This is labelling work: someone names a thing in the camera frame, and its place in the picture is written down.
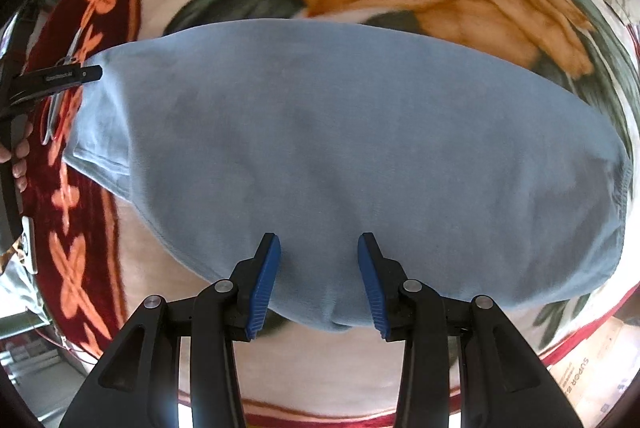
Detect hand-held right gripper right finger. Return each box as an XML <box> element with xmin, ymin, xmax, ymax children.
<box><xmin>357</xmin><ymin>232</ymin><xmax>584</xmax><ymax>428</ymax></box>

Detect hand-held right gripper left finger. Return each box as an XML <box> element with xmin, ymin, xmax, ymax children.
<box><xmin>59</xmin><ymin>232</ymin><xmax>282</xmax><ymax>428</ymax></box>

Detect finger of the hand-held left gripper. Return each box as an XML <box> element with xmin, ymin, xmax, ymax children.
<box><xmin>14</xmin><ymin>64</ymin><xmax>104</xmax><ymax>100</ymax></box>

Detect light blue pants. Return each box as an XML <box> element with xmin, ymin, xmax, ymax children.
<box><xmin>64</xmin><ymin>19</ymin><xmax>632</xmax><ymax>334</ymax></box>

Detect person's left hand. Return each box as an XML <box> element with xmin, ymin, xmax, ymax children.
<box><xmin>0</xmin><ymin>122</ymin><xmax>34</xmax><ymax>195</ymax></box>

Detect metal scissors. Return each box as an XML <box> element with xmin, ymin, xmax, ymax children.
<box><xmin>42</xmin><ymin>20</ymin><xmax>90</xmax><ymax>145</ymax></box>

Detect white plastic object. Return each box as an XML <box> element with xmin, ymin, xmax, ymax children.
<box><xmin>22</xmin><ymin>217</ymin><xmax>39</xmax><ymax>274</ymax></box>

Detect cardboard box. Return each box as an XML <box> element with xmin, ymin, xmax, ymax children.
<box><xmin>549</xmin><ymin>315</ymin><xmax>637</xmax><ymax>428</ymax></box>

